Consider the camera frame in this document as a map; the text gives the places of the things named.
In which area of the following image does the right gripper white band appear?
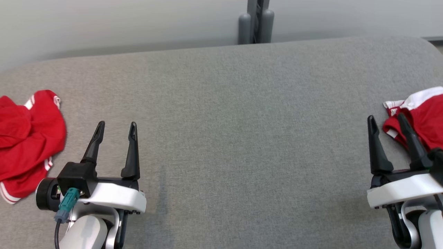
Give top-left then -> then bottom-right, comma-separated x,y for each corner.
367,113 -> 443,209

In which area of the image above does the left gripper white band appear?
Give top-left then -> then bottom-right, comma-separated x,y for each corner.
36,121 -> 147,213

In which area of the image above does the red basketball shorts white trim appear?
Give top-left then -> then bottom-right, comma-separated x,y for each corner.
382,86 -> 443,153

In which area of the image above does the red basketball jersey white trim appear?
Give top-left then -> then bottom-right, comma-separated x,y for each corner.
0,90 -> 67,205

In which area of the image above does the black cable teal connector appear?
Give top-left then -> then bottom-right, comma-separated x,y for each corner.
54,188 -> 81,249

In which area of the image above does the grey metal partition post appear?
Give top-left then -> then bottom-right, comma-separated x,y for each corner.
238,0 -> 275,45

